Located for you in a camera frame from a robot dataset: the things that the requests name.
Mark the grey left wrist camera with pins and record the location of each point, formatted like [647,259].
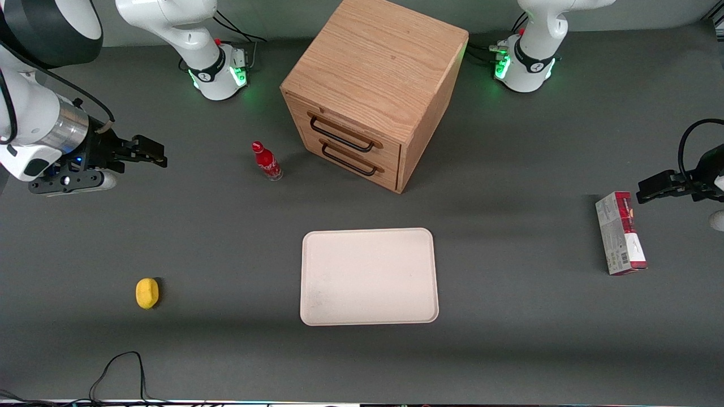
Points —
[718,220]

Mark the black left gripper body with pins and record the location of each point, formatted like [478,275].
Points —
[703,176]

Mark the yellow lemon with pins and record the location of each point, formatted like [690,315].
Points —
[147,293]

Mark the beige plastic tray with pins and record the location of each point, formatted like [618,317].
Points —
[367,277]

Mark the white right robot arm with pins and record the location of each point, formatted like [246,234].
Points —
[169,22]

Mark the grey and red carton box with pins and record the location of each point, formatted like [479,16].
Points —
[619,234]

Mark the red coke bottle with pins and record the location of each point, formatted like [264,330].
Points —
[266,161]

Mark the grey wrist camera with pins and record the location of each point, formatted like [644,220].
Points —
[68,182]
[718,220]

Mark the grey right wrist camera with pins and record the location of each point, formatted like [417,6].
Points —
[68,182]

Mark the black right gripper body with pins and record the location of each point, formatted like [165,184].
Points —
[100,150]

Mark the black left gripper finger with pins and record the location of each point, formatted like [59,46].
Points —
[676,176]
[656,190]

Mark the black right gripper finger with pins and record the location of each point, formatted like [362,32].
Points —
[146,159]
[148,145]

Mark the wooden drawer cabinet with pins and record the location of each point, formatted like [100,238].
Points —
[373,62]

